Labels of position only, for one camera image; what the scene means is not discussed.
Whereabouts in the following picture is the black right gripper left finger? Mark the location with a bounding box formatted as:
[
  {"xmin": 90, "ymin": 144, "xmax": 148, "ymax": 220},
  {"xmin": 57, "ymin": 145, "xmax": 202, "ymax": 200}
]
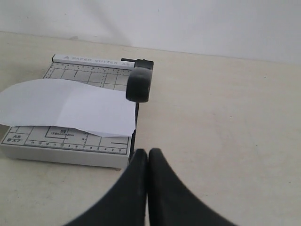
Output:
[{"xmin": 66, "ymin": 149, "xmax": 148, "ymax": 226}]

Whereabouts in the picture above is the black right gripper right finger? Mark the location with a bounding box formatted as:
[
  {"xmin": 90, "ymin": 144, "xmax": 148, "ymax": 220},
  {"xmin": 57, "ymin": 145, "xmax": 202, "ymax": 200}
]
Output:
[{"xmin": 148, "ymin": 148, "xmax": 235, "ymax": 226}]

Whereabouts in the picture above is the black cutter blade arm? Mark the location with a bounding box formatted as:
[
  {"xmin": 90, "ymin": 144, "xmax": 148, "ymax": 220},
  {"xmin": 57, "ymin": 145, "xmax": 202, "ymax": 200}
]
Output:
[{"xmin": 121, "ymin": 58, "xmax": 154, "ymax": 163}]

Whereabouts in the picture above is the white paper sheet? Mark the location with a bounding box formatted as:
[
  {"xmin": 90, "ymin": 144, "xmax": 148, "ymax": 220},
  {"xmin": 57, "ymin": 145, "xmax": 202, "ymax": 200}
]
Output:
[{"xmin": 0, "ymin": 79, "xmax": 136, "ymax": 137}]

